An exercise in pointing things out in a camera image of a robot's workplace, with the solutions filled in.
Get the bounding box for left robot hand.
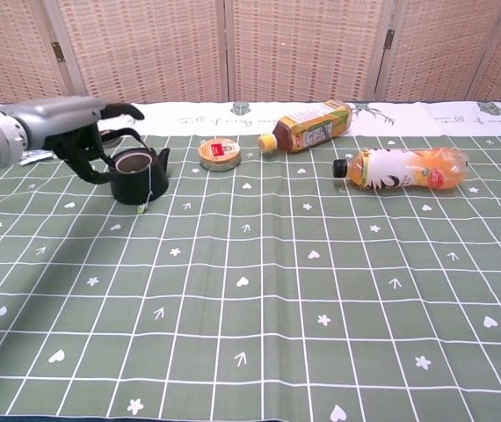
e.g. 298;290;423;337
11;97;146;186

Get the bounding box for pyramid tea bag with string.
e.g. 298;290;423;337
135;163;155;215

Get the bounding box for tea bottle yellow cap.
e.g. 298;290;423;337
257;99;352;155

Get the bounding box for white blue toothpaste tube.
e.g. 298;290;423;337
18;149;53;167

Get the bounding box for round tin orange label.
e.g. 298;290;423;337
197;137;243;171

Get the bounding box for woven folding screen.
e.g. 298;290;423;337
0;0;501;106

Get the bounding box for green checked tablecloth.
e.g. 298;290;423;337
0;100;501;422

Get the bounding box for orange juice bottle black cap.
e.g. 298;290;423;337
332;147;472;191

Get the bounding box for black teapot with handle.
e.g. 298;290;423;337
98;127;171;206

